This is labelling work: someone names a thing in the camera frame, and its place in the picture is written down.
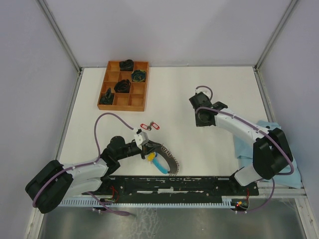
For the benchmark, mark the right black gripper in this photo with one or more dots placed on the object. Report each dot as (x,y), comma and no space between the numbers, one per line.
(200,123)

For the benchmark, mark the black rolled belt top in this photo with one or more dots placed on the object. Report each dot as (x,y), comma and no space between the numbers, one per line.
(127,65)

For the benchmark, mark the red tag key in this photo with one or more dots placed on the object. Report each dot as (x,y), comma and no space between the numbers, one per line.
(154,125)
(144,126)

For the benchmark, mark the aluminium frame post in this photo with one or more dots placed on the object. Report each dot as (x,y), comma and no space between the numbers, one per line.
(276,33)
(58,33)

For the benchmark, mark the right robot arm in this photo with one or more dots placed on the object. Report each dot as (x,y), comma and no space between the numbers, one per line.
(271,154)

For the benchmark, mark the light blue cloth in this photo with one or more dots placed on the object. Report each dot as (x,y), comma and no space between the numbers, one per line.
(244,154)

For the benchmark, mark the red tag key right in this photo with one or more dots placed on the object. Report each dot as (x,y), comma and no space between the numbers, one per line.
(154,125)

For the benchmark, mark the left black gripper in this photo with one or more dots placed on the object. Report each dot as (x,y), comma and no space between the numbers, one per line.
(148,148)

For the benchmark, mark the left aluminium frame post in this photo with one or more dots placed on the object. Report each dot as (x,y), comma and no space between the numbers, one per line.
(58,33)

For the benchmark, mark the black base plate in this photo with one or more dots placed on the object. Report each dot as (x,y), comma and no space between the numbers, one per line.
(169,189)

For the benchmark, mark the white cable duct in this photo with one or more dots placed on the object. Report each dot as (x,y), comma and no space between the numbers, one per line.
(91,202)

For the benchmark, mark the green blue rolled belt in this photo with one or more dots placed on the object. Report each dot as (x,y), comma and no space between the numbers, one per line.
(139,76)

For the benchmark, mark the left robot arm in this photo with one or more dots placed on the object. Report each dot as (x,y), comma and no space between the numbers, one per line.
(56,182)

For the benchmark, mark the red tag key left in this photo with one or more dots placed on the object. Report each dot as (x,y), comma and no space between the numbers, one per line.
(144,126)

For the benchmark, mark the wooden compartment tray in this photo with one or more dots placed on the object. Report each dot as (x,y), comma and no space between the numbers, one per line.
(135,100)

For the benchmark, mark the black green rolled belt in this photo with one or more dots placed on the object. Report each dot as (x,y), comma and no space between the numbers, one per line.
(107,98)

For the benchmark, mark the black rolled belt middle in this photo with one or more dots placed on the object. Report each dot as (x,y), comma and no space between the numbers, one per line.
(122,86)

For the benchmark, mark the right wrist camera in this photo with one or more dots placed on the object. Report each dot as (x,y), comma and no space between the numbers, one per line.
(207,93)

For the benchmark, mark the right aluminium frame post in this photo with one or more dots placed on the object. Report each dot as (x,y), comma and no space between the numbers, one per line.
(276,33)

